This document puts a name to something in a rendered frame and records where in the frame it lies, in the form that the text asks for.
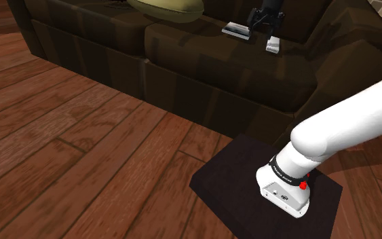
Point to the dark robot stand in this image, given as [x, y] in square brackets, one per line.
[230, 185]

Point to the small white remote control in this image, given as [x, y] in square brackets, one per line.
[273, 45]

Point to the flat silver remote control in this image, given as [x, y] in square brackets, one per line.
[235, 30]

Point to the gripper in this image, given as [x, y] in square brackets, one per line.
[271, 6]

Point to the dark brown sofa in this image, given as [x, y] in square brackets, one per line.
[204, 66]

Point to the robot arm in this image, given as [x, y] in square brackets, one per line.
[342, 125]

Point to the olive green cushion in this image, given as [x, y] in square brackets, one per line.
[167, 9]

